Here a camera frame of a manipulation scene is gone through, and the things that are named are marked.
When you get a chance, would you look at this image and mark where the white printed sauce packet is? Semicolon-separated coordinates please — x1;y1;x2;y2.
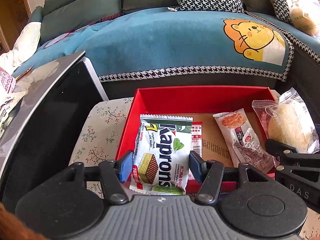
232;128;274;174

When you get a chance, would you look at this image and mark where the clear white pastry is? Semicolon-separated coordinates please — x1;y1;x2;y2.
252;88;319;154

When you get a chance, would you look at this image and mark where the white red spicy strip packet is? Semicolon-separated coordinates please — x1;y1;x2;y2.
186;121;203;181

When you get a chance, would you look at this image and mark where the white noodle snack packet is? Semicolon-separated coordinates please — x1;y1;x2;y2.
213;108;260;159

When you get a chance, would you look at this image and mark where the Kaprons wafer packet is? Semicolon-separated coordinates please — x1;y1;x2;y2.
129;114;193;195

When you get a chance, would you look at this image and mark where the red cardboard box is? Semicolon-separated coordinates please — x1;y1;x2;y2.
114;86;279;194

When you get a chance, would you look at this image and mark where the person left hand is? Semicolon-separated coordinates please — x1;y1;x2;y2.
1;204;47;240

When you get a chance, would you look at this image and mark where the floral tablecloth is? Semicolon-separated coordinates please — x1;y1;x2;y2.
68;89;320;240

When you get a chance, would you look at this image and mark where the black glossy tv stand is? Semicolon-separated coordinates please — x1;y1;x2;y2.
1;51;107;212

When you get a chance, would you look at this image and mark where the blue lion sofa cover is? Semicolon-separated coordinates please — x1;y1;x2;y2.
14;8;295;82

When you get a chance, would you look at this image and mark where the white red plastic bag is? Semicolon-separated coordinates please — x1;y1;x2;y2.
0;68;16;102

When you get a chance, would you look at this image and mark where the white printed plastic bag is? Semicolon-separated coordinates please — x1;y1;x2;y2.
286;0;319;39

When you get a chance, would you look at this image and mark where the white cloth on sofa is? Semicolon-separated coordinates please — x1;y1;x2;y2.
0;22;41;74

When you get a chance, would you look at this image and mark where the grey green sofa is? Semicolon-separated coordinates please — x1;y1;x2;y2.
30;0;319;115

